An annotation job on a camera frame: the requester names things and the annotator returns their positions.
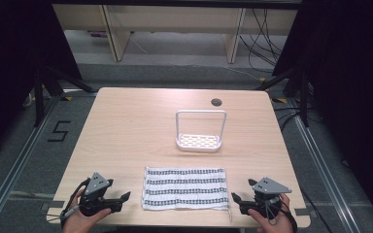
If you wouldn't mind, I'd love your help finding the white striped dish towel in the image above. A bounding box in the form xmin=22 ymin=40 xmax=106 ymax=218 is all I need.
xmin=141 ymin=166 xmax=234 ymax=223

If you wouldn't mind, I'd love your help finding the black metal stand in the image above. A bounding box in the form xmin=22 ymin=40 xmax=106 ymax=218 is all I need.
xmin=32 ymin=63 xmax=98 ymax=128
xmin=254 ymin=67 xmax=311 ymax=128

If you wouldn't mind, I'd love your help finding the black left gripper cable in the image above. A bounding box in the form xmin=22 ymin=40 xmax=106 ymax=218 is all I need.
xmin=59 ymin=177 xmax=91 ymax=229

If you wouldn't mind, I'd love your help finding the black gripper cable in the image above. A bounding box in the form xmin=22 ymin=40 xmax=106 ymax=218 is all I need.
xmin=264 ymin=195 xmax=299 ymax=233
xmin=59 ymin=177 xmax=91 ymax=229

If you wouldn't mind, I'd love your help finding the black curtain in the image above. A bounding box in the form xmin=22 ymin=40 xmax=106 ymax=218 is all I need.
xmin=0 ymin=0 xmax=84 ymax=163
xmin=271 ymin=0 xmax=373 ymax=231

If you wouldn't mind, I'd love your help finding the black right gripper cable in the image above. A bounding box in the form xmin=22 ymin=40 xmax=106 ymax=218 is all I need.
xmin=264 ymin=195 xmax=299 ymax=233

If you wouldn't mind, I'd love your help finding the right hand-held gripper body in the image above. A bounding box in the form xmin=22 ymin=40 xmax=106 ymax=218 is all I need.
xmin=248 ymin=176 xmax=293 ymax=219

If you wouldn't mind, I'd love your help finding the beige wooden desk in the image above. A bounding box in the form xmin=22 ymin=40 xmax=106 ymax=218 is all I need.
xmin=51 ymin=3 xmax=299 ymax=65

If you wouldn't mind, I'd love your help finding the bundle of black cables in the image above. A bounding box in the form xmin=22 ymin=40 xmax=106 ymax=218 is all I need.
xmin=238 ymin=8 xmax=289 ymax=73

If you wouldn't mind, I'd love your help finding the aluminium floor rail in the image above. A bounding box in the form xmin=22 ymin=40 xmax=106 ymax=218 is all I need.
xmin=0 ymin=96 xmax=62 ymax=233
xmin=289 ymin=98 xmax=362 ymax=233

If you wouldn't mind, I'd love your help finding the black floor cable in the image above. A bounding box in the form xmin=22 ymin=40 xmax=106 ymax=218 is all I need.
xmin=298 ymin=185 xmax=335 ymax=233

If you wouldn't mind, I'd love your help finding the white towel rack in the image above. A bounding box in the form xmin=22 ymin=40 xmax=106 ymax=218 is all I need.
xmin=175 ymin=109 xmax=228 ymax=153

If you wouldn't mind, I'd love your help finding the person's right hand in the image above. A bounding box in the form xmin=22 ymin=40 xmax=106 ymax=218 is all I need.
xmin=247 ymin=193 xmax=295 ymax=233

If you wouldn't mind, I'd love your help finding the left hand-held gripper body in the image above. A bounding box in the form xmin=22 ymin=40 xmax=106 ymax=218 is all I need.
xmin=78 ymin=172 xmax=115 ymax=217

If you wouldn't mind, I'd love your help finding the person's left hand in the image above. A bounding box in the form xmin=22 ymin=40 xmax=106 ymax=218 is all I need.
xmin=62 ymin=188 xmax=113 ymax=233

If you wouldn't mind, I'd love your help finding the white floor cable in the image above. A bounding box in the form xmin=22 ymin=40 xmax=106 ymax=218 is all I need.
xmin=220 ymin=65 xmax=264 ymax=82

